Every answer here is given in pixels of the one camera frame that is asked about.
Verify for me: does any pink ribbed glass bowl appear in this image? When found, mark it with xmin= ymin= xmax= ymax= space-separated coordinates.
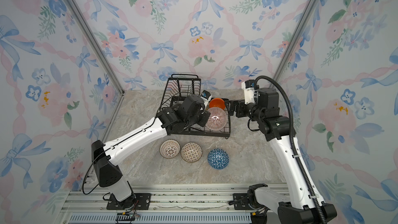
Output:
xmin=206 ymin=107 xmax=228 ymax=131

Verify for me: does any orange plastic bowl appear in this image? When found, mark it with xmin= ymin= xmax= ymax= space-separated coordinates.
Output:
xmin=209 ymin=98 xmax=226 ymax=110

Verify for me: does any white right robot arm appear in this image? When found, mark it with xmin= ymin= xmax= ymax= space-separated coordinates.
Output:
xmin=230 ymin=83 xmax=337 ymax=224

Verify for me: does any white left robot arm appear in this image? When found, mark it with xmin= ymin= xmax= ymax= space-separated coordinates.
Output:
xmin=91 ymin=90 xmax=211 ymax=210

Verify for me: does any white dotted pattern bowl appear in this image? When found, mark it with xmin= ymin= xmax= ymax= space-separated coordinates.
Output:
xmin=181 ymin=142 xmax=203 ymax=163

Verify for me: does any blue triangle pattern bowl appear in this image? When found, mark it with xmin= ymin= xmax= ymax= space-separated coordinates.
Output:
xmin=207 ymin=148 xmax=230 ymax=170

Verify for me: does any white brown lattice bowl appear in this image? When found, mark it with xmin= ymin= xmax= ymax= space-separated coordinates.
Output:
xmin=160 ymin=140 xmax=180 ymax=159

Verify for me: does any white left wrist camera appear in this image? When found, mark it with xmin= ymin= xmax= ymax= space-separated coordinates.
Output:
xmin=200 ymin=90 xmax=212 ymax=107

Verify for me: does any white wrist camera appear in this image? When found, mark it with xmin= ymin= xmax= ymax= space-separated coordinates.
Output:
xmin=241 ymin=79 xmax=258 ymax=105
xmin=200 ymin=90 xmax=212 ymax=107

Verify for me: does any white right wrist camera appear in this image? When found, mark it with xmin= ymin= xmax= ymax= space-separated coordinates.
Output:
xmin=241 ymin=79 xmax=258 ymax=105

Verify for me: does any black wire dish rack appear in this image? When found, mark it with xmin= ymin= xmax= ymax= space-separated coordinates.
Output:
xmin=156 ymin=74 xmax=231 ymax=139

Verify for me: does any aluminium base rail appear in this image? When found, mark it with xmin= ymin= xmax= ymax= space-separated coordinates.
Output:
xmin=55 ymin=183 xmax=327 ymax=224

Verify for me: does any aluminium right corner post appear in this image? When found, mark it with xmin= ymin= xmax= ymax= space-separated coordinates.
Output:
xmin=273 ymin=0 xmax=319 ymax=81

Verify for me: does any aluminium corner post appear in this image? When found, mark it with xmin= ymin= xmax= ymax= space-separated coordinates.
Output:
xmin=64 ymin=0 xmax=124 ymax=95
xmin=273 ymin=0 xmax=319 ymax=81

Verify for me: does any aluminium left corner post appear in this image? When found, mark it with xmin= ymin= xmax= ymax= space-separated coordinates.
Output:
xmin=64 ymin=0 xmax=124 ymax=95

